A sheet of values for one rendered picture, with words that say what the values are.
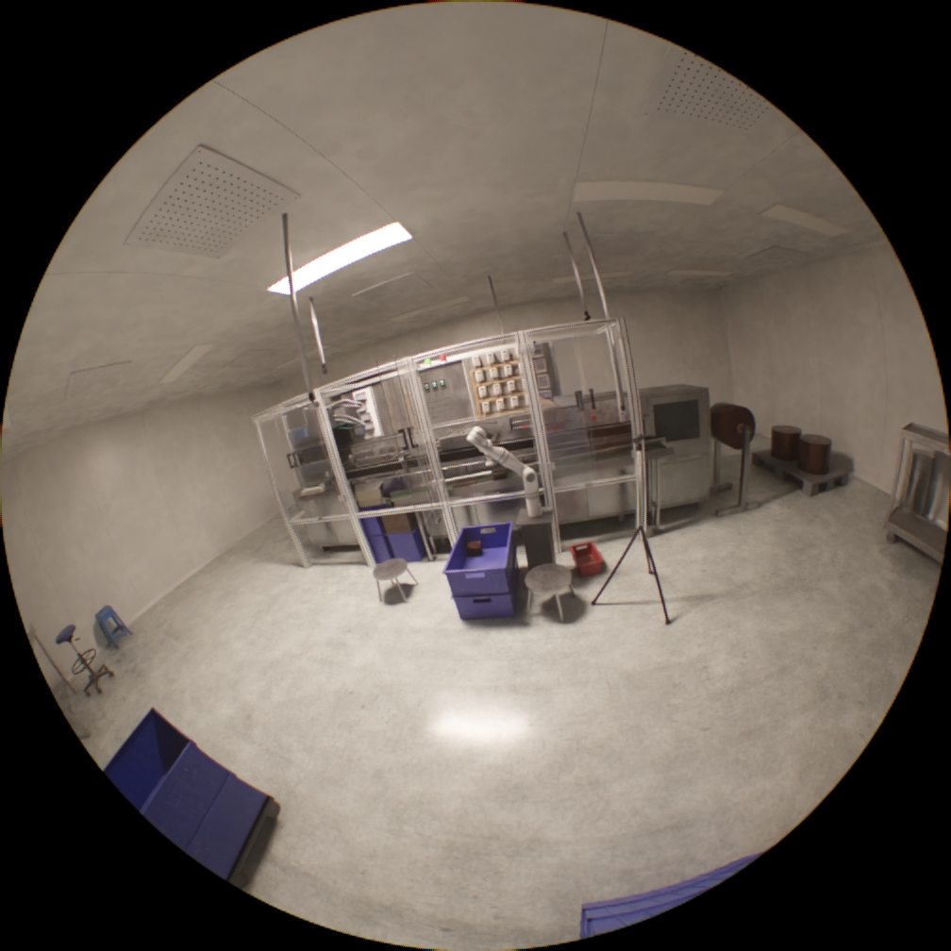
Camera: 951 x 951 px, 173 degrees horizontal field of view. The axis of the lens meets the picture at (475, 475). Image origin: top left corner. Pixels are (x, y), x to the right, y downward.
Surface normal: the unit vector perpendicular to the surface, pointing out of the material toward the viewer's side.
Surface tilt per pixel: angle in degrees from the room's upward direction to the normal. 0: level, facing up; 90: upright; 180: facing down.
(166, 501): 90
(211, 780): 90
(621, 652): 0
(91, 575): 90
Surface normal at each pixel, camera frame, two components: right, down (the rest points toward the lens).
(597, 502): -0.17, 0.32
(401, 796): -0.21, -0.94
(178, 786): 0.97, -0.17
